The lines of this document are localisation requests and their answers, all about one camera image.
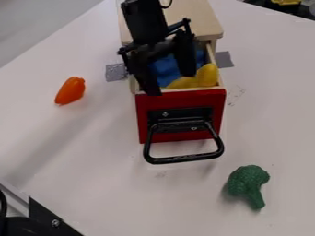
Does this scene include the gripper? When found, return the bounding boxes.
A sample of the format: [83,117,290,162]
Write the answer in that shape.
[116,0,200,97]

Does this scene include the yellow toy banana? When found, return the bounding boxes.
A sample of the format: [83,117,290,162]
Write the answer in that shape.
[165,63,219,90]

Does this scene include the drawer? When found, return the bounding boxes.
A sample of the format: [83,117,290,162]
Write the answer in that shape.
[127,40,228,165]

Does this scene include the blue cloth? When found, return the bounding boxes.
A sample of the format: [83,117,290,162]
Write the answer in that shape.
[148,48,207,89]

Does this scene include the cabinet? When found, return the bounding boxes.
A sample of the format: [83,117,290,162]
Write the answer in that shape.
[116,0,226,46]

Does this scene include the orange toy pepper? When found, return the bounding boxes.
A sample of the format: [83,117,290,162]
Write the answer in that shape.
[53,76,88,106]

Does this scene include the green toy broccoli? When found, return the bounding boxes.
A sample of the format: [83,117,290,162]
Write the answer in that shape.
[225,164,273,211]

